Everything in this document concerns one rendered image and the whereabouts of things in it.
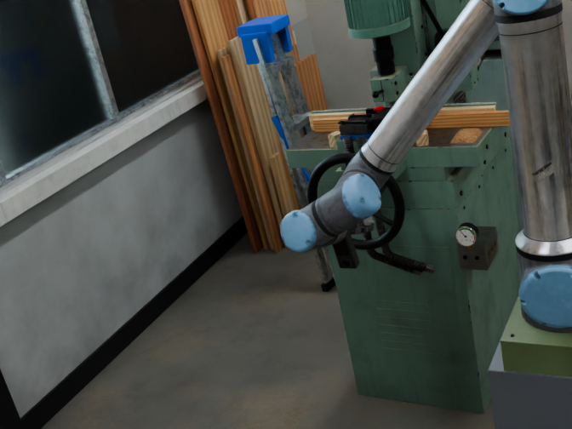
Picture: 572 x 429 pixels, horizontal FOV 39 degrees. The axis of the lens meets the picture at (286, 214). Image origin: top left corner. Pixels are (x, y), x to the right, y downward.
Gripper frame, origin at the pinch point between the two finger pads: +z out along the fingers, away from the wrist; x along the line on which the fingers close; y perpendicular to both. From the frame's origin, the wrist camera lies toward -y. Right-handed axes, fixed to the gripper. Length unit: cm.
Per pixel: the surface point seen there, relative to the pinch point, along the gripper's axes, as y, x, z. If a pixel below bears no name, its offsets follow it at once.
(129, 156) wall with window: 18, 147, 77
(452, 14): 58, -5, 50
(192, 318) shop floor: -54, 128, 91
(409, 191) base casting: 6.4, 2.4, 33.0
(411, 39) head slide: 51, 5, 43
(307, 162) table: 15.2, 34.0, 29.8
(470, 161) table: 14.7, -16.6, 29.9
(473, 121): 26, -14, 42
